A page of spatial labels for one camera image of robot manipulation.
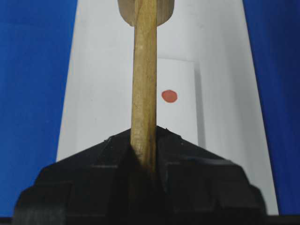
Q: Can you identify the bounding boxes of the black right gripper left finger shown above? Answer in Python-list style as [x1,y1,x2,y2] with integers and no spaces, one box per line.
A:
[14,130,155,225]

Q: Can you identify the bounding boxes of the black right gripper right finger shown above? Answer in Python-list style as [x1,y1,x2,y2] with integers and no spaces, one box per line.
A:
[150,127,268,225]

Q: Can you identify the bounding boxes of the wooden mallet hammer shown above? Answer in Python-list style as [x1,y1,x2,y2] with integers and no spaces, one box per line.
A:
[118,0,174,178]

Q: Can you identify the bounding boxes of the white paper sheet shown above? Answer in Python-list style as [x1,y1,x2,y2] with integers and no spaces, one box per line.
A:
[57,0,278,215]

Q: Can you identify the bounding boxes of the blue mat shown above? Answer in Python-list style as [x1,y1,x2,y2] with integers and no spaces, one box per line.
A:
[0,0,300,217]

